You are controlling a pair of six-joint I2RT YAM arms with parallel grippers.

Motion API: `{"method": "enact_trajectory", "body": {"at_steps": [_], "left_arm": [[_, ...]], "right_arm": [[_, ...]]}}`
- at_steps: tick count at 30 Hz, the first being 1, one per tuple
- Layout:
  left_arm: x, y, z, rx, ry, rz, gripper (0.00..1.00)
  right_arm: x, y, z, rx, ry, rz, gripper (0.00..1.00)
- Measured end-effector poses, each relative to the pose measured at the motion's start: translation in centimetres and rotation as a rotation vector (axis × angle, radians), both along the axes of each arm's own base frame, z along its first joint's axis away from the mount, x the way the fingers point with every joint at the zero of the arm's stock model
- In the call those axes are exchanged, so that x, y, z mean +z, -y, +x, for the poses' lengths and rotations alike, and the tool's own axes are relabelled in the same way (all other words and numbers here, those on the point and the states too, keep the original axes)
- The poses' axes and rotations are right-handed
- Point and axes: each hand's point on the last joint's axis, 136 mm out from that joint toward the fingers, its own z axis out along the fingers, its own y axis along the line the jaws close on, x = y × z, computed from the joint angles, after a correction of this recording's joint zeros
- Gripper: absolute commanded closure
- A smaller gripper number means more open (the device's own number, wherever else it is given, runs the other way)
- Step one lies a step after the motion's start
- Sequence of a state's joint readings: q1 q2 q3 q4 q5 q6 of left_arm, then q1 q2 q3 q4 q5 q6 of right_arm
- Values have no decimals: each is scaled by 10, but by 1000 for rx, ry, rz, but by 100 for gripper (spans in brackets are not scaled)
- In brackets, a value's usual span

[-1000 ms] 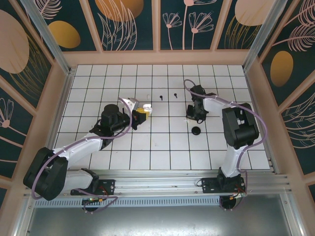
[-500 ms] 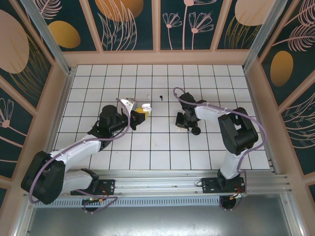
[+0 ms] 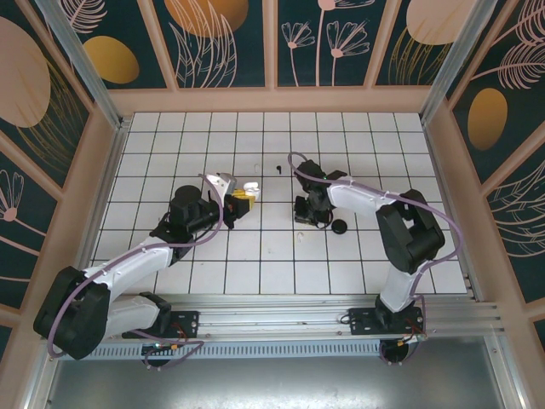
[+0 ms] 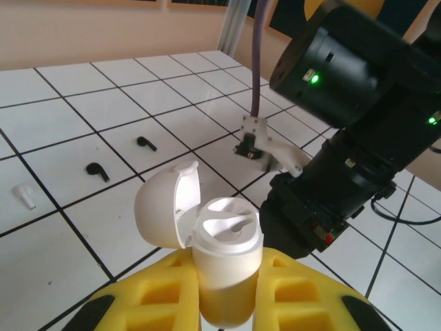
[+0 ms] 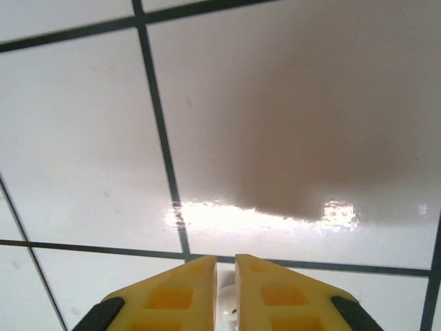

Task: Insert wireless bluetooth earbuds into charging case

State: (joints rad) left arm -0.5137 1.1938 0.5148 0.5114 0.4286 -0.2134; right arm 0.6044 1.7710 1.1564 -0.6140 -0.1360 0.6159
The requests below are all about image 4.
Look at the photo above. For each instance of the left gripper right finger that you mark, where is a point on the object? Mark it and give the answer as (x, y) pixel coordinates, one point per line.
(303, 296)

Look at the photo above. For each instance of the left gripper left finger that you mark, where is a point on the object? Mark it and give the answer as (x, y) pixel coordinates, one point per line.
(151, 296)

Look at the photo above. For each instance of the white earbud charging case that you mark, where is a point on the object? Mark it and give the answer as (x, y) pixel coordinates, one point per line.
(224, 248)

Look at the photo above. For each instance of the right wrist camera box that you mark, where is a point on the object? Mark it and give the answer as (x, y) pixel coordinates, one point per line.
(265, 141)

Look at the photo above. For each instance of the aluminium corner post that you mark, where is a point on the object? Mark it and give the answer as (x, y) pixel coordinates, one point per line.
(234, 24)

